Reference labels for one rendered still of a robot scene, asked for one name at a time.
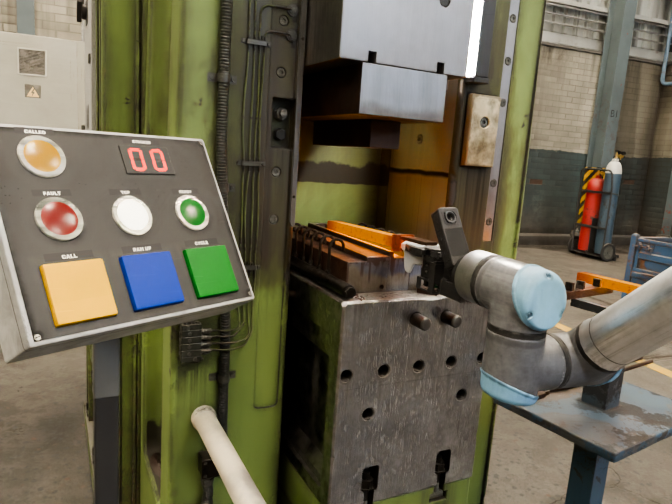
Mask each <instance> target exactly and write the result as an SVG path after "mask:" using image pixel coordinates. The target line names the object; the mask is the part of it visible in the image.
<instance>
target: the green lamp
mask: <svg viewBox="0 0 672 504"><path fill-rule="evenodd" d="M180 212H181V215H182V217H183V218H184V219H185V221H186V222H188V223H189V224H191V225H194V226H198V225H201V224H202V223H203V222H204V221H205V211H204V209H203V207H202V206H201V204H200V203H199V202H197V201H196V200H194V199H185V200H183V201H182V202H181V204H180Z"/></svg>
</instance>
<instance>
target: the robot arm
mask: <svg viewBox="0 0 672 504"><path fill-rule="evenodd" d="M431 217H432V221H433V224H434V228H435V231H436V235H437V239H438V242H439V244H437V246H425V245H421V244H417V243H413V242H409V241H405V242H403V243H401V248H402V250H403V251H404V267H405V271H406V272H408V273H410V272H411V271H412V269H413V267H414V265H415V264H417V265H421V264H422V267H421V276H417V282H416V288H419V289H421V290H423V291H425V292H428V293H430V294H441V295H443V296H445V297H448V298H450V299H452V300H455V301H457V302H459V303H464V302H472V303H474V304H477V305H479V306H482V307H484V308H486V309H488V310H489V313H488V320H487V328H486V336H485V344H484V352H483V360H482V367H480V371H481V377H480V385H481V388H482V390H483V391H484V392H485V393H486V394H488V395H489V396H490V397H492V398H494V399H496V400H498V401H501V402H503V403H507V404H511V405H516V406H531V405H533V404H535V403H536V401H537V399H538V398H539V396H538V391H547V390H554V389H560V388H570V387H580V386H600V385H604V384H606V383H609V382H611V381H613V380H615V379H616V378H617V377H618V376H619V375H620V373H621V371H622V369H623V368H624V367H625V366H626V365H627V364H629V363H631V362H633V361H635V360H637V359H639V358H641V357H643V356H645V355H647V354H649V353H651V352H653V351H655V350H657V349H659V348H661V347H663V346H665V345H667V344H669V343H670V342H672V266H671V267H669V268H668V269H666V270H665V271H663V272H662V273H660V274H659V275H657V276H656V277H654V278H652V279H651V280H649V281H648V282H646V283H645V284H643V285H642V286H640V287H639V288H637V289H636V290H634V291H632V292H631V293H629V294H628V295H626V296H625V297H623V298H622V299H620V300H619V301H617V302H615V303H614V304H612V305H611V306H609V307H608V308H606V309H605V310H603V311H602V312H600V313H599V314H597V315H595V316H594V317H592V318H589V319H587V320H585V321H583V322H582V323H580V324H579V325H577V326H576V327H574V328H573V329H571V330H569V331H567V332H562V333H547V330H548V329H550V328H552V327H554V326H555V325H556V324H557V323H558V322H559V320H560V319H561V317H562V314H563V312H564V310H565V307H566V299H567V297H566V290H565V286H564V284H563V282H562V280H561V279H560V278H559V276H558V275H556V274H555V273H554V272H552V271H549V270H547V269H544V268H543V267H541V266H539V265H535V264H527V263H524V262H520V261H517V260H513V259H510V258H506V257H503V256H500V255H496V254H493V253H489V252H486V251H482V250H475V251H472V252H470V251H469V247H468V244H467V241H466V237H465V234H464V230H463V227H462V223H461V220H460V216H459V213H458V209H457V208H455V207H444V208H438V209H437V210H436V211H434V212H433V213H432V214H431ZM421 280H424V283H423V286H426V287H427V286H428V290H427V289H424V288H422V287H421ZM435 288H438V289H437V291H435V290H434V289H435Z"/></svg>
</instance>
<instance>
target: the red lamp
mask: <svg viewBox="0 0 672 504"><path fill-rule="evenodd" d="M41 220H42V222H43V224H44V225H45V227H46V228H47V229H48V230H50V231H51V232H53V233H55V234H58V235H68V234H71V233H73V232H74V231H75V230H76V228H77V226H78V217H77V215H76V213H75V211H74V210H73V209H72V208H71V207H70V206H68V205H66V204H64V203H61V202H51V203H48V204H47V205H45V206H44V207H43V209H42V211H41Z"/></svg>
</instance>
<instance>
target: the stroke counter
mask: <svg viewBox="0 0 672 504"><path fill-rule="evenodd" d="M131 151H139V154H140V157H141V158H133V156H132V153H131ZM128 152H129V155H130V159H133V160H131V162H132V165H133V168H134V169H136V170H137V171H145V169H147V168H146V165H145V162H144V160H142V159H144V158H143V155H142V152H141V151H140V150H139V149H137V148H130V150H128ZM152 152H160V151H159V150H155V149H151V151H150V155H151V158H152V159H153V160H154V161H153V164H154V167H155V169H157V170H158V171H166V170H165V169H167V167H166V163H165V161H163V160H164V157H163V154H162V152H160V155H161V158H162V159H154V156H153V153H152ZM134 161H142V163H143V167H144V168H136V166H135V163H134ZM155 161H159V162H163V165H164V168H165V169H160V168H157V166H156V163H155Z"/></svg>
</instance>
